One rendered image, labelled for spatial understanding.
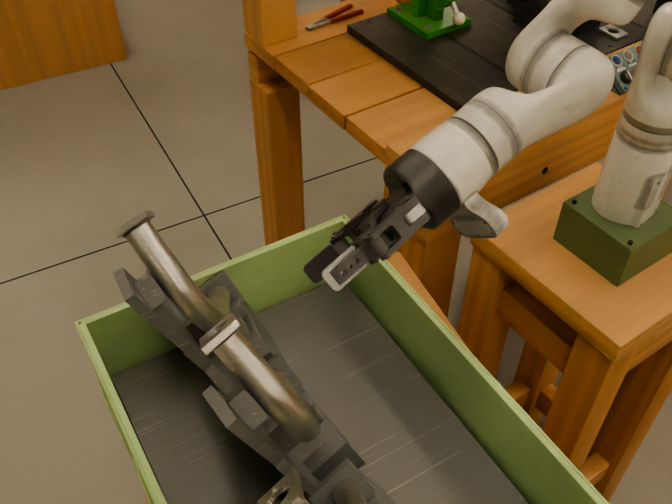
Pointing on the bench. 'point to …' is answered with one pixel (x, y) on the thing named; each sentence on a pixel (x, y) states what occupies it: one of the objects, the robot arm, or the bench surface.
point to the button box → (623, 69)
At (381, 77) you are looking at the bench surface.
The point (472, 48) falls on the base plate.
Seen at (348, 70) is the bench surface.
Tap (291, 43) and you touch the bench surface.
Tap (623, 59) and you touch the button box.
